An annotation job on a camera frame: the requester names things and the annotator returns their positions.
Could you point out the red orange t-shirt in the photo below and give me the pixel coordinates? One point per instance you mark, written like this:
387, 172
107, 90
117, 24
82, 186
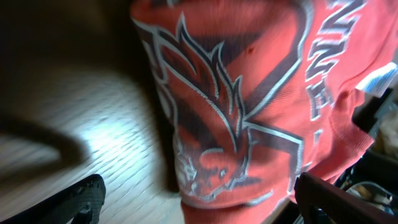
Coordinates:
259, 92

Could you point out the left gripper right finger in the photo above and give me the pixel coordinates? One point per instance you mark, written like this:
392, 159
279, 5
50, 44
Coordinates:
312, 192

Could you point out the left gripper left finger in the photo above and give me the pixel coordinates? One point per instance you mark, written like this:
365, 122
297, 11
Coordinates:
79, 203

